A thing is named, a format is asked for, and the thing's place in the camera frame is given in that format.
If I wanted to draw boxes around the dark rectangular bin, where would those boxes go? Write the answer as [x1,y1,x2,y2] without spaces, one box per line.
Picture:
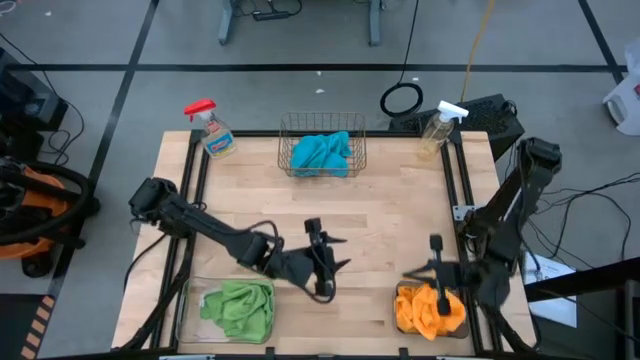
[392,280,472,342]

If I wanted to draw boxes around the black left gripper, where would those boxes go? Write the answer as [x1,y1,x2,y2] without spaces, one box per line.
[264,217,353,298]

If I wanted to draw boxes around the grey desk legs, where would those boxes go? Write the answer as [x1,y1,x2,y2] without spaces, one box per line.
[216,0,384,48]

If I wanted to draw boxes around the orange microfiber towel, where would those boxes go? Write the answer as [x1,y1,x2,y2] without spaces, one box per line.
[394,282,468,343]

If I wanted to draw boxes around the black coiled floor cable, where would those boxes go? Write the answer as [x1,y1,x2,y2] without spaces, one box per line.
[379,0,425,119]

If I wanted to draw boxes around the black equipment box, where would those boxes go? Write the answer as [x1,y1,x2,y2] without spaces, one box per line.
[0,46,69,162]

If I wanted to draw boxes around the metal wire basket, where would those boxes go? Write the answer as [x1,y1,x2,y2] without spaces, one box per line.
[277,111,368,179]

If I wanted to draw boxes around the clear plastic bin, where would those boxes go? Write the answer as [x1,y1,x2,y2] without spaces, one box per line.
[175,276,277,346]

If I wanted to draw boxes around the white paper sheet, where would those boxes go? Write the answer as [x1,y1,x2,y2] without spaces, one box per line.
[521,251,579,329]

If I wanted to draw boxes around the silver metal corner bracket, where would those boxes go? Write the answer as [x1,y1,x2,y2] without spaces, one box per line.
[451,204,477,223]

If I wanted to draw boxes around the orange shop vacuum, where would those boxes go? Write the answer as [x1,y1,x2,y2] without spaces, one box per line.
[0,156,102,279]

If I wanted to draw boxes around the green microfiber towel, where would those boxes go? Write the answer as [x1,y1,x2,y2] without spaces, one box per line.
[199,279,276,345]

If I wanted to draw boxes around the black robot power cables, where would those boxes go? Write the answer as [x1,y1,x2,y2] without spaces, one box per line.
[524,171,640,262]

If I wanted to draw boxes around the red trigger spray bottle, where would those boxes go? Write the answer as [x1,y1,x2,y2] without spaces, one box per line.
[183,98,238,161]

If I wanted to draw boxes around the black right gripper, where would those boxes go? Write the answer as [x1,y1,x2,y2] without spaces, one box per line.
[401,234,512,317]

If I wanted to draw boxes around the blue microfiber towel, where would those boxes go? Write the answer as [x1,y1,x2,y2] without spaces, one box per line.
[289,130,353,179]

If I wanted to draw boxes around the yellow floor cable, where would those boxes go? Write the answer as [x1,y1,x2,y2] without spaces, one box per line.
[459,0,497,104]

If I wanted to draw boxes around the black power strip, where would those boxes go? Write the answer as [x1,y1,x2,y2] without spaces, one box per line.
[251,9,292,23]

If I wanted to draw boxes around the black beam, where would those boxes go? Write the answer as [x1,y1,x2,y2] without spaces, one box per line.
[524,256,640,304]

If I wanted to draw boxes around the black aluminium table frame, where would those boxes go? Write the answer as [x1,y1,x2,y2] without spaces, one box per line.
[118,129,542,357]

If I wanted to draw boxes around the white trigger spray bottle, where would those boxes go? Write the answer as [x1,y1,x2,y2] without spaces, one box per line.
[416,100,471,163]

